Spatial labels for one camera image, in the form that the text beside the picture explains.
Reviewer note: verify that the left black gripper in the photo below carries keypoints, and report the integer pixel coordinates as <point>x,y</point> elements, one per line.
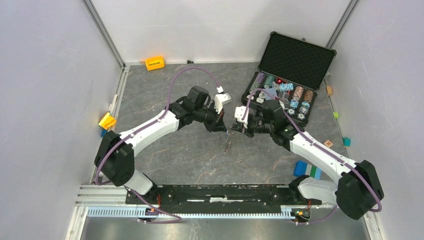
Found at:
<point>216,124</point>

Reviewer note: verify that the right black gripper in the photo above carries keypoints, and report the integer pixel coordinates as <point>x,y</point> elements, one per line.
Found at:
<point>241,128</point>

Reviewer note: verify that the large metal disc keyring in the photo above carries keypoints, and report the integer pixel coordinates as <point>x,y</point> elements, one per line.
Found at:
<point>229,137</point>

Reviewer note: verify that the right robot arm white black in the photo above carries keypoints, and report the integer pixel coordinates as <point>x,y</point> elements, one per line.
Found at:
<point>354,187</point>

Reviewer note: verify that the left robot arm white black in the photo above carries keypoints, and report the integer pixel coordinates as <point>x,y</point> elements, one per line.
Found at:
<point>115,157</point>

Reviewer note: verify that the blue white green block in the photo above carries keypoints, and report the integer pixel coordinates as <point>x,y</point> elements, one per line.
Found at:
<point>302,168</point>

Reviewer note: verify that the black poker chip case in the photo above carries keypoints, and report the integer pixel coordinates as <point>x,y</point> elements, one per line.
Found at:
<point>292,68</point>

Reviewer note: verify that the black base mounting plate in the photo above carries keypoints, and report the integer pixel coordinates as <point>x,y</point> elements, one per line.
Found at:
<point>226,198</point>

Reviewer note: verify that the orange plastic block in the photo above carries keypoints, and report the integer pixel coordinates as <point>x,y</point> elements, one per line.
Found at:
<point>154,63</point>

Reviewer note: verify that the small wooden letter cube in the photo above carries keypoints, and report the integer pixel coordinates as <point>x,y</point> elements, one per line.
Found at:
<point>328,143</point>

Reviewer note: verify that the orange small cube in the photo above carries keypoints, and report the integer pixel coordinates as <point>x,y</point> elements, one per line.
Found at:
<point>329,90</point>

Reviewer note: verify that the yellow orange block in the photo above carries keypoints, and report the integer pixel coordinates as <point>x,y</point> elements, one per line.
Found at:
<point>107,121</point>

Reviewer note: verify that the teal cube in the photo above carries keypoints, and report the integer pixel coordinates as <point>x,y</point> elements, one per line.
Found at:
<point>346,141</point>

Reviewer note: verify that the small blue block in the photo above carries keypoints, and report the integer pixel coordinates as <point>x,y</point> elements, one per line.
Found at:
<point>103,132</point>

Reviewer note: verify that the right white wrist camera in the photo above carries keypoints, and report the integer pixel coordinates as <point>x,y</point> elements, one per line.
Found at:
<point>241,115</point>

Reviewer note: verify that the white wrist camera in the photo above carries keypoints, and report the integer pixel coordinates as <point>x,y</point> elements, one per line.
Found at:
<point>221,99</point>
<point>241,115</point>

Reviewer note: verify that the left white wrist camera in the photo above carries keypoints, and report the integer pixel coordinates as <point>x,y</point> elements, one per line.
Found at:
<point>221,99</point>

